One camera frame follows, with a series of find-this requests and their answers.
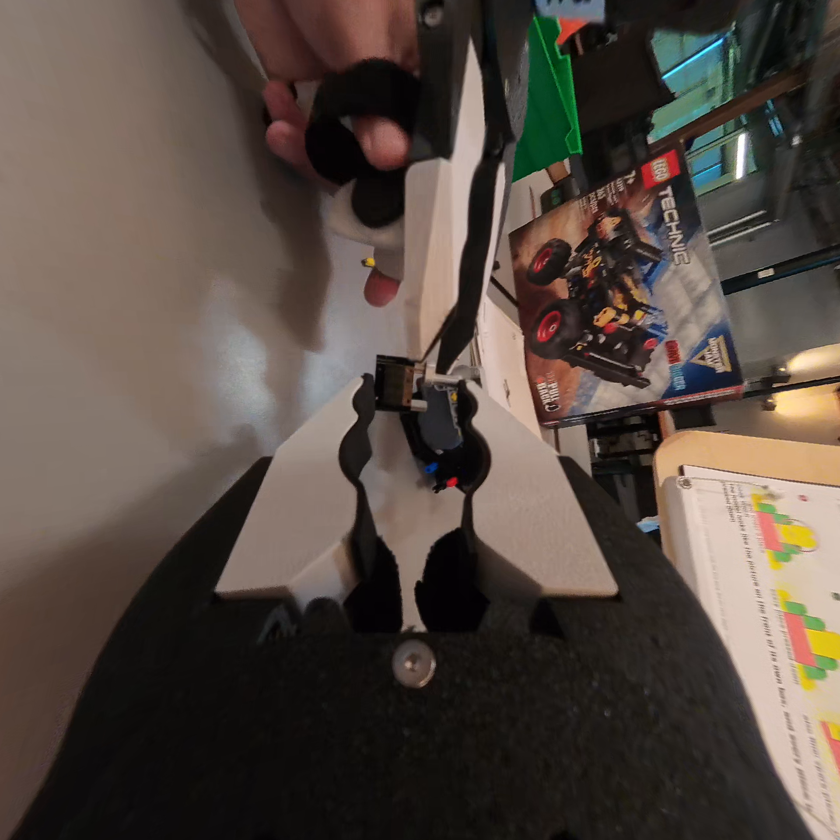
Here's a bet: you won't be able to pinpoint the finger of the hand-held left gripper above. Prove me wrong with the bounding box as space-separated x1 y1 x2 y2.
487 163 511 298
400 38 511 376

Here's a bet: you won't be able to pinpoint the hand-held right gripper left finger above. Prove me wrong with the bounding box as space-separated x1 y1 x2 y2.
214 374 398 614

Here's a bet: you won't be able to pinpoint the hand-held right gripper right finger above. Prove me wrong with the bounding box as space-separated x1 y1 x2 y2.
456 381 621 611

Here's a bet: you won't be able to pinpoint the black lego connector grey axles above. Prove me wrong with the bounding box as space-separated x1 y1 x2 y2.
374 354 483 414

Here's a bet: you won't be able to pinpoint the partly built lego truck chassis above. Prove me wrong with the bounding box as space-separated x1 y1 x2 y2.
400 377 476 494

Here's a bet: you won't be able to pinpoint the lego set box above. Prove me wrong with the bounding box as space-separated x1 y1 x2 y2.
508 147 746 427

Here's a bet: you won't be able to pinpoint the person's left hand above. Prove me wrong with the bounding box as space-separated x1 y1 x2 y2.
233 0 421 308

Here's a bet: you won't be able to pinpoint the green plastic bin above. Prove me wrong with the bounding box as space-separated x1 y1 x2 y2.
512 16 584 183

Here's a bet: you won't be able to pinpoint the white instruction booklet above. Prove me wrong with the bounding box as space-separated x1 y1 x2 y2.
474 289 544 437

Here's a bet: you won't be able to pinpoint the laminated instruction sheet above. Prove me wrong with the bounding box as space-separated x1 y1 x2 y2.
659 465 840 840

